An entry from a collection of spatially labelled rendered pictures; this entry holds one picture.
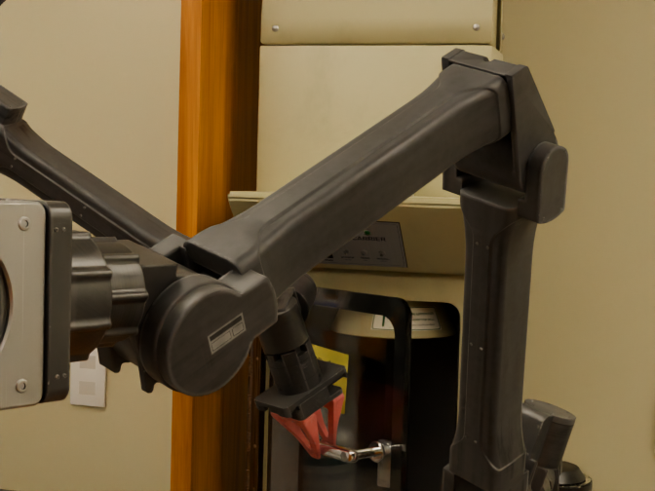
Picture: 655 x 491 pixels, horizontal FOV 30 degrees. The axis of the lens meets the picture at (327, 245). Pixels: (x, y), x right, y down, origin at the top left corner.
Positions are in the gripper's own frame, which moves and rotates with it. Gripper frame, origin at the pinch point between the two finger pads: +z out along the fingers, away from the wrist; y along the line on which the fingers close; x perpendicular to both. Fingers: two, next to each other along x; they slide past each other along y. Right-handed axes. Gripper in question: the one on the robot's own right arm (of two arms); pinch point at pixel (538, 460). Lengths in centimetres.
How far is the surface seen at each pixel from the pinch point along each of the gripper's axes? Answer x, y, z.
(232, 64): 46, 49, 15
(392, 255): 20.2, 23.7, 7.0
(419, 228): 16.0, 27.5, 3.4
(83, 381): 88, -4, 54
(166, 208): 72, 28, 55
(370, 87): 25, 46, 12
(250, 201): 37.6, 30.4, 0.6
